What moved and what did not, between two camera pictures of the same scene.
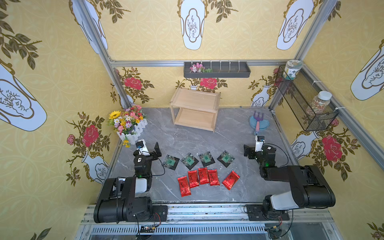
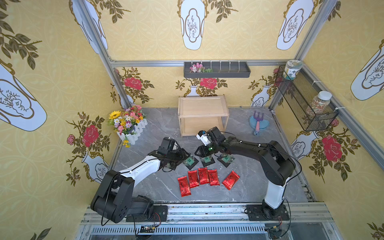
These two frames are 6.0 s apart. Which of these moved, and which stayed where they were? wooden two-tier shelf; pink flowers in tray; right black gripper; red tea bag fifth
Moved: right black gripper; wooden two-tier shelf
Stayed: pink flowers in tray; red tea bag fifth
